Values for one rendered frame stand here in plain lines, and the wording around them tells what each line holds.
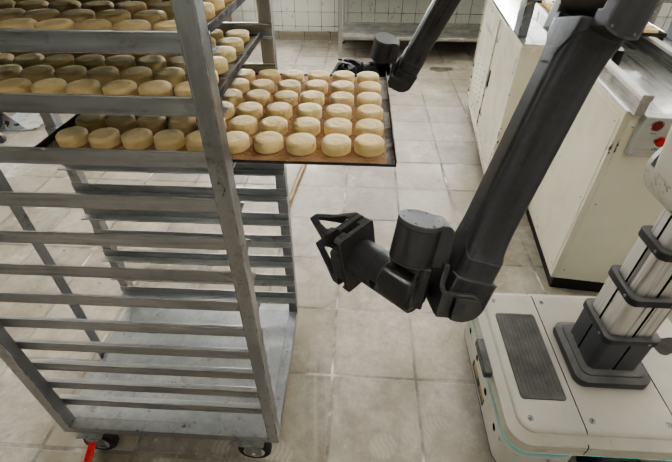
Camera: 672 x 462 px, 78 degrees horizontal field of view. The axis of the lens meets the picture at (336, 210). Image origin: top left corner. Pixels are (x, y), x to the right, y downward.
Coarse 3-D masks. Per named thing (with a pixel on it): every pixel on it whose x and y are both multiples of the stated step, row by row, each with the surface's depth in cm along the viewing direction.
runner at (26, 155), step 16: (0, 160) 68; (16, 160) 68; (32, 160) 68; (48, 160) 67; (64, 160) 67; (80, 160) 67; (96, 160) 67; (112, 160) 67; (128, 160) 67; (144, 160) 66; (160, 160) 66; (176, 160) 66; (192, 160) 66
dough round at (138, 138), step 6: (126, 132) 71; (132, 132) 71; (138, 132) 71; (144, 132) 71; (150, 132) 72; (126, 138) 69; (132, 138) 69; (138, 138) 69; (144, 138) 70; (150, 138) 71; (126, 144) 69; (132, 144) 69; (138, 144) 70; (144, 144) 70; (150, 144) 71
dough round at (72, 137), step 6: (78, 126) 73; (60, 132) 71; (66, 132) 71; (72, 132) 71; (78, 132) 71; (84, 132) 71; (60, 138) 70; (66, 138) 69; (72, 138) 70; (78, 138) 70; (84, 138) 71; (60, 144) 70; (66, 144) 70; (72, 144) 70; (78, 144) 71; (84, 144) 71
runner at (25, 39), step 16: (0, 32) 55; (16, 32) 55; (32, 32) 55; (48, 32) 55; (64, 32) 55; (80, 32) 55; (96, 32) 55; (112, 32) 55; (128, 32) 54; (144, 32) 54; (160, 32) 54; (176, 32) 54; (0, 48) 57; (16, 48) 56; (32, 48) 56; (48, 48) 56; (64, 48) 56; (80, 48) 56; (96, 48) 56; (112, 48) 56; (128, 48) 56; (144, 48) 56; (160, 48) 55; (176, 48) 55
